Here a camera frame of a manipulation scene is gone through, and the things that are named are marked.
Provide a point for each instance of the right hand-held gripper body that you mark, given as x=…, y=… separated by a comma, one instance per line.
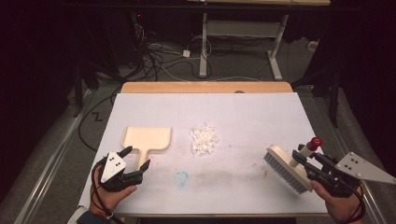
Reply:
x=344, y=174

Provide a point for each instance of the aluminium floor rail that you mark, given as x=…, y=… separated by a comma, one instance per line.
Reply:
x=370, y=193
x=53, y=155

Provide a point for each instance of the wooden dustpan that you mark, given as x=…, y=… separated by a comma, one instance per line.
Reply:
x=146, y=138

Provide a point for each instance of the white power adapter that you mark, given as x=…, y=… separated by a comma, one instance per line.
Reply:
x=186, y=53

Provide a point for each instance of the black metal stand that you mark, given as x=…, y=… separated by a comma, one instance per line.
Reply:
x=334, y=99

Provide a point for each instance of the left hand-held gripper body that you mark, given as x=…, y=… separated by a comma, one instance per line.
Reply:
x=113, y=166

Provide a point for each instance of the person's right hand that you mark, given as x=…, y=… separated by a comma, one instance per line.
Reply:
x=337, y=203

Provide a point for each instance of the white brush with red knob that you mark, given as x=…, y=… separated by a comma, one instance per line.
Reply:
x=288, y=165

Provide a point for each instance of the person's left hand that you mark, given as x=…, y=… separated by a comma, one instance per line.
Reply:
x=112, y=197

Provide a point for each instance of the white metal desk frame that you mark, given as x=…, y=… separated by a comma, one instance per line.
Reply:
x=239, y=29

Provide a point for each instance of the pile of white paper scraps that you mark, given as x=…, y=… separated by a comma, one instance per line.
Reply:
x=204, y=140

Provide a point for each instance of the white table cover sheet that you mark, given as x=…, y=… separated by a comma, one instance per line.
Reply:
x=233, y=118

